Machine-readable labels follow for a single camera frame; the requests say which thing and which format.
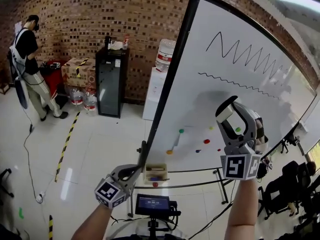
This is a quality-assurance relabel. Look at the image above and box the black bag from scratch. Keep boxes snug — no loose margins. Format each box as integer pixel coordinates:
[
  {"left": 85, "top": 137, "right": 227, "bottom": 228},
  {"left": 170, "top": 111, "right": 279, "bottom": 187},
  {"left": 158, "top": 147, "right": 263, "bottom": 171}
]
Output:
[{"left": 256, "top": 162, "right": 268, "bottom": 179}]

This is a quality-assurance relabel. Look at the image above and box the white paper sheet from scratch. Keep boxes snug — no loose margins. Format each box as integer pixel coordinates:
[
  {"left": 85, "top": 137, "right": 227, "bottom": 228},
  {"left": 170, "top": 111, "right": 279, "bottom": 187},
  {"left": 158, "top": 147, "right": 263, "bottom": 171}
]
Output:
[{"left": 14, "top": 21, "right": 24, "bottom": 39}]

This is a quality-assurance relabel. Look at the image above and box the red cloth covered table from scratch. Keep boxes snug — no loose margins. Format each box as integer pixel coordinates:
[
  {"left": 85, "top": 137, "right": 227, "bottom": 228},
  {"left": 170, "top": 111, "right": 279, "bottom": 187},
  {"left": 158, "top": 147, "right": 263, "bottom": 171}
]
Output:
[{"left": 39, "top": 60, "right": 68, "bottom": 99}]

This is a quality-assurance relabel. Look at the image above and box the black floor cable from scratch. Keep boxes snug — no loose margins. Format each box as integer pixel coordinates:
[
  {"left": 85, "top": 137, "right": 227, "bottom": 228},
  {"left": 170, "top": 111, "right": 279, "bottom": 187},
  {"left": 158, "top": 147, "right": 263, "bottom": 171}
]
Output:
[{"left": 23, "top": 108, "right": 42, "bottom": 199}]

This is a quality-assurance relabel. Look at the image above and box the person's right hand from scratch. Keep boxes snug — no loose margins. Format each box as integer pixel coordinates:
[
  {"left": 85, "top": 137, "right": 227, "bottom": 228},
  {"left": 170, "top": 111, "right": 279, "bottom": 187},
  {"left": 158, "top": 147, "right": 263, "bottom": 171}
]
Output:
[{"left": 255, "top": 134, "right": 270, "bottom": 152}]

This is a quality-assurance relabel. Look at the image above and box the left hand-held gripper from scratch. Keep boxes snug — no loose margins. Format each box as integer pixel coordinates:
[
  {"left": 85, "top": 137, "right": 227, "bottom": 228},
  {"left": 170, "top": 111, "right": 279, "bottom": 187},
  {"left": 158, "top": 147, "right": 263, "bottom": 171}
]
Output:
[{"left": 94, "top": 164, "right": 146, "bottom": 209}]

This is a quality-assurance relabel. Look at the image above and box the black glass door cabinet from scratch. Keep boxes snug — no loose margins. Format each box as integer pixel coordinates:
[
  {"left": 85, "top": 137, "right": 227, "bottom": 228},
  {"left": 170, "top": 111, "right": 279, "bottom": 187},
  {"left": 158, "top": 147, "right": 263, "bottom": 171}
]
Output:
[{"left": 95, "top": 47, "right": 130, "bottom": 119}]

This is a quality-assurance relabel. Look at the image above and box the white crumpled bag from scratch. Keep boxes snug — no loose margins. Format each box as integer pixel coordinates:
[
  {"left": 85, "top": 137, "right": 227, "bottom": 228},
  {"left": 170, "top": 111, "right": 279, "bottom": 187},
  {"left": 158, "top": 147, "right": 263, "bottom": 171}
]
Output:
[{"left": 109, "top": 40, "right": 125, "bottom": 51}]

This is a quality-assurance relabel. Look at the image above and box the black tripod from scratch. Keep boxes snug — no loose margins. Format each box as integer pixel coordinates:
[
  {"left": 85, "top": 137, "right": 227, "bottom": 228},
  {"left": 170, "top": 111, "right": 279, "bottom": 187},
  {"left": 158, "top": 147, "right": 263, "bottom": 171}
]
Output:
[{"left": 146, "top": 217, "right": 161, "bottom": 240}]

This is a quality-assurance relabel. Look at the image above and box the white power strip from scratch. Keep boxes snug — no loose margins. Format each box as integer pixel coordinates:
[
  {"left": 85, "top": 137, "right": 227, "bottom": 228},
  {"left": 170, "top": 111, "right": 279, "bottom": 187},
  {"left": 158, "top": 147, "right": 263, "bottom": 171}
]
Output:
[{"left": 35, "top": 191, "right": 47, "bottom": 204}]

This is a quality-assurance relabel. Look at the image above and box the person's left forearm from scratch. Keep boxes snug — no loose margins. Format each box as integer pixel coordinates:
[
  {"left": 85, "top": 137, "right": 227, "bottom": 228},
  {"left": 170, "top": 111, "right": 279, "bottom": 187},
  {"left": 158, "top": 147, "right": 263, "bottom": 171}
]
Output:
[{"left": 71, "top": 201, "right": 113, "bottom": 240}]

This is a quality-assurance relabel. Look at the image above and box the clear water jug red label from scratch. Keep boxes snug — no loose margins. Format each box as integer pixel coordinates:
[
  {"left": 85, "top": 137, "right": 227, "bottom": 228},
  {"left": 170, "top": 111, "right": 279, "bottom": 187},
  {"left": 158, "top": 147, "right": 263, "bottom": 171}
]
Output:
[
  {"left": 70, "top": 87, "right": 85, "bottom": 108},
  {"left": 83, "top": 88, "right": 99, "bottom": 117}
]

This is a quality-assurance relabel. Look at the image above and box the white water dispenser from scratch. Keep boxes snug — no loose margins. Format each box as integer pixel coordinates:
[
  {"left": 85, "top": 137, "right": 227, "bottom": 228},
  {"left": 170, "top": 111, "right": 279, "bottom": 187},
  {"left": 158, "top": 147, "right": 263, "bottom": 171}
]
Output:
[{"left": 142, "top": 66, "right": 168, "bottom": 122}]

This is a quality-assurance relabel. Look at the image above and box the brown cardboard box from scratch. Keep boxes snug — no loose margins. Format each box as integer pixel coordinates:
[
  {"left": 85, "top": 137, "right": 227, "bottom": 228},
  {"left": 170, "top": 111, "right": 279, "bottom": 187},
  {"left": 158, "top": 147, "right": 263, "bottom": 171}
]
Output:
[{"left": 61, "top": 57, "right": 97, "bottom": 88}]

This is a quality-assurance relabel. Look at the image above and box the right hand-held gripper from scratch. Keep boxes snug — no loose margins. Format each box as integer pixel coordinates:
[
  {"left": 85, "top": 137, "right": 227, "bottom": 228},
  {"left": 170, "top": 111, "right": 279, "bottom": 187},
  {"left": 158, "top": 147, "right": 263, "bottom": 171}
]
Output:
[{"left": 216, "top": 101, "right": 265, "bottom": 181}]

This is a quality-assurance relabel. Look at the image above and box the white block eraser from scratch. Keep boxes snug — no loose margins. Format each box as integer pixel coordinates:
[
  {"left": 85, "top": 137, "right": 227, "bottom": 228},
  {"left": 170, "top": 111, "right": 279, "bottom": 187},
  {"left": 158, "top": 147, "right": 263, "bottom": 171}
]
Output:
[{"left": 215, "top": 95, "right": 239, "bottom": 123}]

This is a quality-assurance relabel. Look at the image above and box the black office chair base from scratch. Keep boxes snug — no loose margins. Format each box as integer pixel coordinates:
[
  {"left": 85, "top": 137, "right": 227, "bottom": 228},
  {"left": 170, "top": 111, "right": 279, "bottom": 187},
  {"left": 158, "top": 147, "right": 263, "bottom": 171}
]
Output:
[{"left": 0, "top": 168, "right": 15, "bottom": 199}]

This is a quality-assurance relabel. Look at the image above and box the black rolling chair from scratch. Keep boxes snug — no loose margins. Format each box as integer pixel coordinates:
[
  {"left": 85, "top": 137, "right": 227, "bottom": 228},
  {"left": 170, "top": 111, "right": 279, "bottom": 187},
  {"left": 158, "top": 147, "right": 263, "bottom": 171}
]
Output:
[{"left": 279, "top": 133, "right": 301, "bottom": 155}]

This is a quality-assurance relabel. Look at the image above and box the yellow black floor tape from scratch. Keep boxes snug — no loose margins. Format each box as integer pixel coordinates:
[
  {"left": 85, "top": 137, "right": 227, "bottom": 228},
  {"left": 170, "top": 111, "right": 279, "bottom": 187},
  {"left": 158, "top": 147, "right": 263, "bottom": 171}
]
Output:
[
  {"left": 47, "top": 214, "right": 54, "bottom": 240},
  {"left": 54, "top": 111, "right": 82, "bottom": 183}
]

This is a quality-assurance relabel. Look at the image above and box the wooden accessory box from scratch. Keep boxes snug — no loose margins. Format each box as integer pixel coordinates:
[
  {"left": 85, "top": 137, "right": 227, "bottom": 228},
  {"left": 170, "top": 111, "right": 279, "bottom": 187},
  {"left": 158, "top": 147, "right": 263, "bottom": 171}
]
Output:
[{"left": 143, "top": 163, "right": 169, "bottom": 186}]

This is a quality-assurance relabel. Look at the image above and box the white whiteboard with black frame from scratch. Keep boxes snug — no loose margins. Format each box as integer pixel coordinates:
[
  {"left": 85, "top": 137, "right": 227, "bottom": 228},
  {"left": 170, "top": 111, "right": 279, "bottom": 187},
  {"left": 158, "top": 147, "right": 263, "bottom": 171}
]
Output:
[{"left": 127, "top": 0, "right": 318, "bottom": 217}]

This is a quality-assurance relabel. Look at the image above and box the black office chair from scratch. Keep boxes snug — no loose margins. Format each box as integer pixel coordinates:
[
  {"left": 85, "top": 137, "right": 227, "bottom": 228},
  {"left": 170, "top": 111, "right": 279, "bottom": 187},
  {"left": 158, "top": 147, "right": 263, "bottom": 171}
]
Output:
[{"left": 256, "top": 160, "right": 302, "bottom": 220}]

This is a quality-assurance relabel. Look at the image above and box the black monitor cable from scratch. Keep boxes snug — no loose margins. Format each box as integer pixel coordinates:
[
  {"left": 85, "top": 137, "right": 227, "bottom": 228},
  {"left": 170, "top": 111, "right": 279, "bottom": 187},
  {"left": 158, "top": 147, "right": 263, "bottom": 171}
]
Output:
[{"left": 186, "top": 201, "right": 235, "bottom": 240}]

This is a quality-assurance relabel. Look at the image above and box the person's right forearm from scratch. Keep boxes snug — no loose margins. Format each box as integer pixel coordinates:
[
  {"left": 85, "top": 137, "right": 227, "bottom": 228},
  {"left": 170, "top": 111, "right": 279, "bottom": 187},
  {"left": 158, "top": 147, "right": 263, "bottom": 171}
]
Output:
[{"left": 226, "top": 178, "right": 260, "bottom": 240}]

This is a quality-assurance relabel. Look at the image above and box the black small monitor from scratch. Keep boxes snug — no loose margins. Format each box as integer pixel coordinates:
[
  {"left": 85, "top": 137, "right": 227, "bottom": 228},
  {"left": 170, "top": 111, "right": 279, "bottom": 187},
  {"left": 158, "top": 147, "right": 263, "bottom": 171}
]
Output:
[{"left": 134, "top": 193, "right": 182, "bottom": 219}]

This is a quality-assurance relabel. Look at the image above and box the large dispenser water jug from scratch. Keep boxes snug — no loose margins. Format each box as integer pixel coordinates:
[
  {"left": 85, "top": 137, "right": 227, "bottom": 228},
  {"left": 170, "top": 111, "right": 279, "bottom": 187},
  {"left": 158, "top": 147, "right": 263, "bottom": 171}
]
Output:
[{"left": 155, "top": 38, "right": 177, "bottom": 73}]

